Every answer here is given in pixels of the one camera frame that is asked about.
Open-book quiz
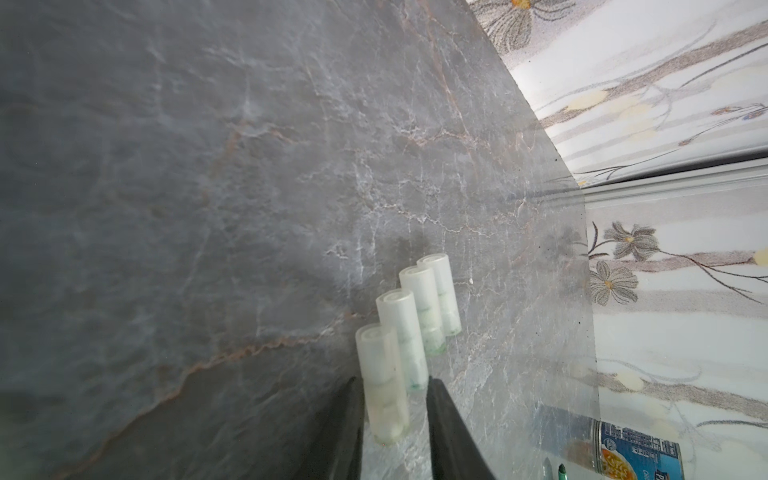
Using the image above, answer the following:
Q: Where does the blue soup can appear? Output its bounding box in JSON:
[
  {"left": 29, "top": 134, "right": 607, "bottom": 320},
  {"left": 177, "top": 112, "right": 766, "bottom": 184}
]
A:
[{"left": 596, "top": 421, "right": 685, "bottom": 480}]

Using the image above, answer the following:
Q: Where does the clear pen cap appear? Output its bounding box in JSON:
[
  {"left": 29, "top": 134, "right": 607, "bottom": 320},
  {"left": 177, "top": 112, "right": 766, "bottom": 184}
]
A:
[
  {"left": 417, "top": 253, "right": 462, "bottom": 337},
  {"left": 355, "top": 323, "right": 410, "bottom": 445},
  {"left": 399, "top": 265, "right": 446, "bottom": 357},
  {"left": 376, "top": 288, "right": 429, "bottom": 392}
]

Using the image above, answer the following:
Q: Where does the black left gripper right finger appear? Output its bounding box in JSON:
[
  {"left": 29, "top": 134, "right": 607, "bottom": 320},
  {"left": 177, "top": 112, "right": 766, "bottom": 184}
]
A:
[{"left": 426, "top": 377, "right": 495, "bottom": 480}]

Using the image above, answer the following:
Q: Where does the yellow marker pen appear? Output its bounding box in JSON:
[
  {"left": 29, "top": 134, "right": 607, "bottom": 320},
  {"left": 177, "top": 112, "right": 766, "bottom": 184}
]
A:
[{"left": 541, "top": 458, "right": 554, "bottom": 480}]

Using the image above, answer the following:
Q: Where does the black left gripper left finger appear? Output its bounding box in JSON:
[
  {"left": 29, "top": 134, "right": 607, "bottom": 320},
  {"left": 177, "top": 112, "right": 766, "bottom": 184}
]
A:
[{"left": 294, "top": 376, "right": 365, "bottom": 480}]

